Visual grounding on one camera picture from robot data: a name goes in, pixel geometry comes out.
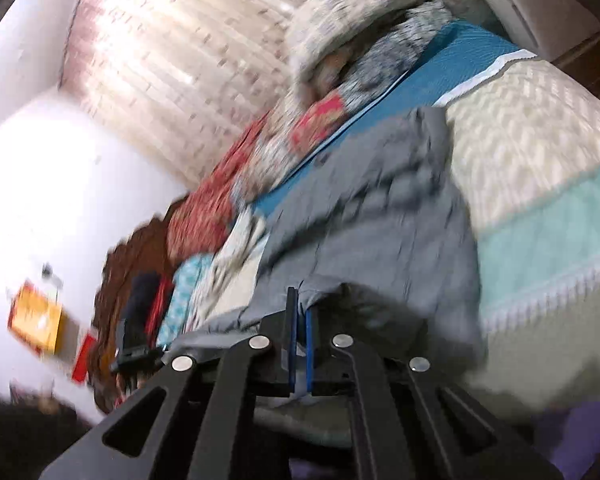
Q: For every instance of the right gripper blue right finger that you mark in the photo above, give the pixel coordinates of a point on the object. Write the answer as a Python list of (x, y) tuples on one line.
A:
[(310, 350)]

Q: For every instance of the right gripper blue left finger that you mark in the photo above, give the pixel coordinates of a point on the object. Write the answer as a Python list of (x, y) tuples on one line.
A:
[(290, 337)]

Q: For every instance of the grey puffer jacket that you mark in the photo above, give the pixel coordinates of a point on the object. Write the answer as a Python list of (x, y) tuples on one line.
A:
[(381, 232)]

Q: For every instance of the white dotted cloth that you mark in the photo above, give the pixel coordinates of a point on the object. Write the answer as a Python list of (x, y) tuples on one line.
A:
[(245, 235)]

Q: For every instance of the teal patterned pillow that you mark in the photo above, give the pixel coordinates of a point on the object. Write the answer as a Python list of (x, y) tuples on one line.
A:
[(185, 280)]

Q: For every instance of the carved wooden headboard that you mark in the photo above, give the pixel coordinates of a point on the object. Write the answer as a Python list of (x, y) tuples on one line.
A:
[(142, 251)]

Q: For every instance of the red floral patchwork quilt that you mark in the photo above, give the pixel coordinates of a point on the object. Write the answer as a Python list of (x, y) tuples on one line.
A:
[(342, 84)]

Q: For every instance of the cream floral curtain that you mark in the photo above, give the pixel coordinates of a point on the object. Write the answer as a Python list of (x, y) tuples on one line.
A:
[(179, 80)]

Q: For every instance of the cream patterned folded comforter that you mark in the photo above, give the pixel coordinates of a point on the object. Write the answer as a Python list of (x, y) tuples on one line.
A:
[(319, 27)]

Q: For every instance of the patterned bed sheet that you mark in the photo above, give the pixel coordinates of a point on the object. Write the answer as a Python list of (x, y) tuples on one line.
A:
[(526, 158)]

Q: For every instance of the white cabinet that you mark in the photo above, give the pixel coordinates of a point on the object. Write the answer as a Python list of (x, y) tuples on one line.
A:
[(549, 28)]

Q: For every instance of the orange wall picture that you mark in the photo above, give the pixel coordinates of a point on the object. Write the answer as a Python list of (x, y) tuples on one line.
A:
[(35, 319)]

